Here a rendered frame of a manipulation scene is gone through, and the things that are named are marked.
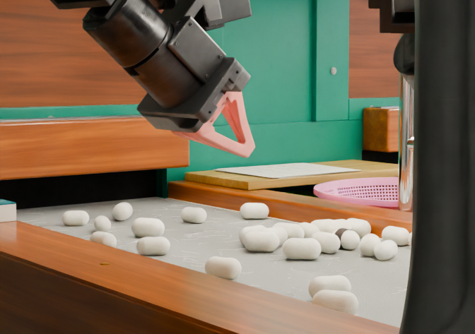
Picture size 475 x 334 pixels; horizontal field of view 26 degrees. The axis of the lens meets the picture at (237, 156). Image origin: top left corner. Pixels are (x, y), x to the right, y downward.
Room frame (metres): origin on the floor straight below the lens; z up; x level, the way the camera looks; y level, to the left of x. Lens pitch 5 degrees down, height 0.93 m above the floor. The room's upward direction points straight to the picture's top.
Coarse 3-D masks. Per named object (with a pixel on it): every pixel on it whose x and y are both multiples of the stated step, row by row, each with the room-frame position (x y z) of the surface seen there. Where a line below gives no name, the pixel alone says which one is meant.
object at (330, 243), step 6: (312, 234) 1.03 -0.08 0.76; (318, 234) 1.03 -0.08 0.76; (324, 234) 1.02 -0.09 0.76; (330, 234) 1.02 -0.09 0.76; (318, 240) 1.02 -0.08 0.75; (324, 240) 1.02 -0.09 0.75; (330, 240) 1.01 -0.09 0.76; (336, 240) 1.02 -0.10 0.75; (324, 246) 1.02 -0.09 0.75; (330, 246) 1.01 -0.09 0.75; (336, 246) 1.02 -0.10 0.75; (324, 252) 1.02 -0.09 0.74; (330, 252) 1.02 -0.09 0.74
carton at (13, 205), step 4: (0, 200) 1.09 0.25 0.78; (4, 200) 1.09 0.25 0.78; (0, 204) 1.07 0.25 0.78; (4, 204) 1.07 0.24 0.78; (8, 204) 1.07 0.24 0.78; (12, 204) 1.07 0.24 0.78; (0, 208) 1.07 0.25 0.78; (4, 208) 1.07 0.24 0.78; (8, 208) 1.07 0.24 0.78; (12, 208) 1.07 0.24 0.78; (0, 212) 1.07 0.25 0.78; (4, 212) 1.07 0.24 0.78; (8, 212) 1.07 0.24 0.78; (12, 212) 1.07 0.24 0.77; (0, 216) 1.07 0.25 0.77; (4, 216) 1.07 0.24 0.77; (8, 216) 1.07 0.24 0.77; (12, 216) 1.07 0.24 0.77; (0, 220) 1.07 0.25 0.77; (4, 220) 1.07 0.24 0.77; (8, 220) 1.07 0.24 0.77; (12, 220) 1.07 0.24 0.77
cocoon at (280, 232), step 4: (264, 228) 1.05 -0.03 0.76; (268, 228) 1.05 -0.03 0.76; (272, 228) 1.06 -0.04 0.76; (276, 228) 1.06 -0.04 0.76; (280, 228) 1.06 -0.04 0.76; (276, 232) 1.05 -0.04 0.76; (280, 232) 1.06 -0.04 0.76; (284, 232) 1.06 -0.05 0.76; (280, 236) 1.06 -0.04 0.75; (284, 236) 1.06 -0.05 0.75; (280, 240) 1.06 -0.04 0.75; (284, 240) 1.06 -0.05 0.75; (280, 244) 1.06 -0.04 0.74
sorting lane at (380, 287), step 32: (32, 224) 1.22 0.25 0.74; (64, 224) 1.22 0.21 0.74; (128, 224) 1.22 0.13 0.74; (192, 224) 1.22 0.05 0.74; (224, 224) 1.22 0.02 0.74; (256, 224) 1.22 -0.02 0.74; (160, 256) 1.01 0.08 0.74; (192, 256) 1.01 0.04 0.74; (224, 256) 1.01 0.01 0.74; (256, 256) 1.01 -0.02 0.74; (320, 256) 1.01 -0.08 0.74; (352, 256) 1.01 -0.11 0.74; (288, 288) 0.86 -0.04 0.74; (352, 288) 0.86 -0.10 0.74; (384, 288) 0.86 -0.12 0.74; (384, 320) 0.75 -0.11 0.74
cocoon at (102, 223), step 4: (100, 216) 1.16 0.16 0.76; (104, 216) 1.16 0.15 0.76; (96, 220) 1.15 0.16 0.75; (100, 220) 1.15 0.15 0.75; (104, 220) 1.15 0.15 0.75; (108, 220) 1.15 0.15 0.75; (96, 224) 1.15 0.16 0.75; (100, 224) 1.14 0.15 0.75; (104, 224) 1.14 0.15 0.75; (108, 224) 1.15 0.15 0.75; (96, 228) 1.15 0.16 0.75; (100, 228) 1.14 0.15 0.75; (104, 228) 1.14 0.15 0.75; (108, 228) 1.15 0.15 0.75
